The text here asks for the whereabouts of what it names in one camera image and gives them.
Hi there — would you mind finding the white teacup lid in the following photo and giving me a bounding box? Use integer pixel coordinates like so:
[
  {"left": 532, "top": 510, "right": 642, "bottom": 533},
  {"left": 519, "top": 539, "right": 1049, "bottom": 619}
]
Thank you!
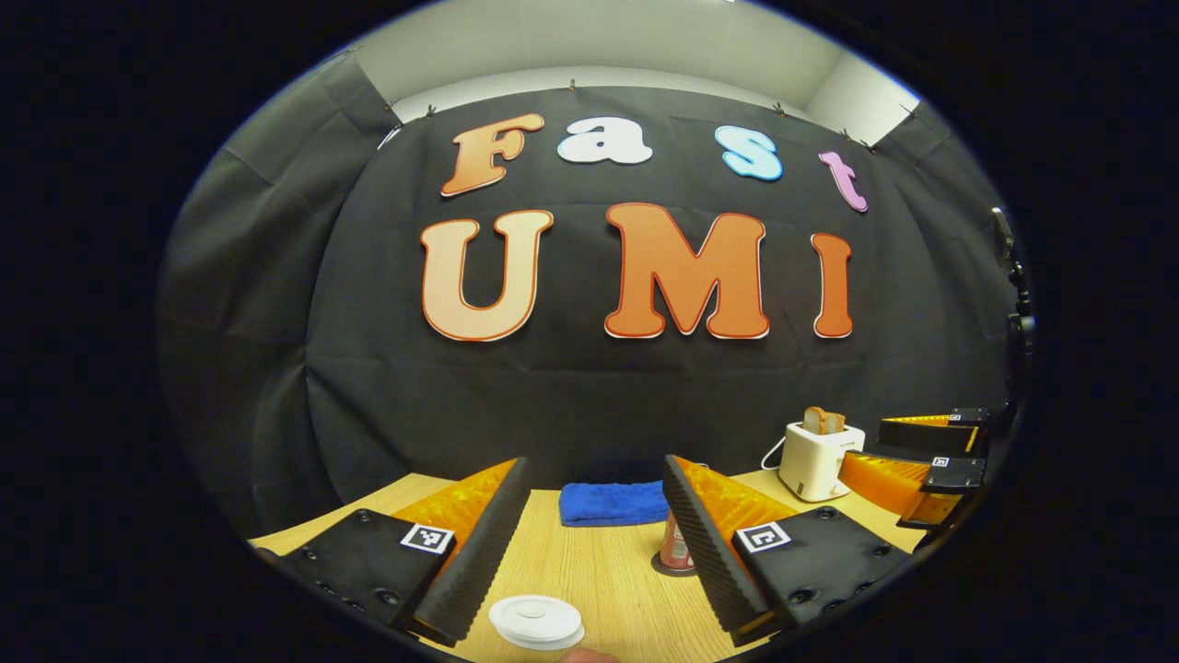
[{"left": 488, "top": 595, "right": 584, "bottom": 643}]

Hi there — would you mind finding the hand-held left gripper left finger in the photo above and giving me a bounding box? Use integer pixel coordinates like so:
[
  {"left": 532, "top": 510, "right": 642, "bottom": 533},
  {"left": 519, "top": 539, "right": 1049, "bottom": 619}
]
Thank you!
[{"left": 276, "top": 457, "right": 533, "bottom": 648}]

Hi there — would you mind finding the silver water bottle red label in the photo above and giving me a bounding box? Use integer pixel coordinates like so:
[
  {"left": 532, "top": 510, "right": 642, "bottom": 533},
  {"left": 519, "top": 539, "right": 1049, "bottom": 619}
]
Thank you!
[{"left": 660, "top": 513, "right": 696, "bottom": 572}]

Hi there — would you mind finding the white toaster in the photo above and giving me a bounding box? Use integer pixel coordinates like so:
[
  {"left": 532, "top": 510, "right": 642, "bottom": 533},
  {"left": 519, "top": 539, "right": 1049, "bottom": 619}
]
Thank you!
[{"left": 778, "top": 422, "right": 867, "bottom": 503}]

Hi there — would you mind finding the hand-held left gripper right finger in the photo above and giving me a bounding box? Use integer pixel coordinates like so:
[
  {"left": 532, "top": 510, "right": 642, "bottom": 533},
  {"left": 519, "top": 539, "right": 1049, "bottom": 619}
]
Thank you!
[{"left": 662, "top": 455, "right": 915, "bottom": 648}]

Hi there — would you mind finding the blue folded towel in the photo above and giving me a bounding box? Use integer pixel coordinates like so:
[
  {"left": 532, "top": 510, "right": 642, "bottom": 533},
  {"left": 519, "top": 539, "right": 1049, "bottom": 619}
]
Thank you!
[{"left": 559, "top": 480, "right": 671, "bottom": 528}]

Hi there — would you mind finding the black backdrop cloth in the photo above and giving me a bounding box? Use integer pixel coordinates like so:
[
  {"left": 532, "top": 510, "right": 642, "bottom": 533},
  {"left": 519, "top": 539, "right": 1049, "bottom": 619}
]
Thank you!
[{"left": 157, "top": 51, "right": 1028, "bottom": 535}]

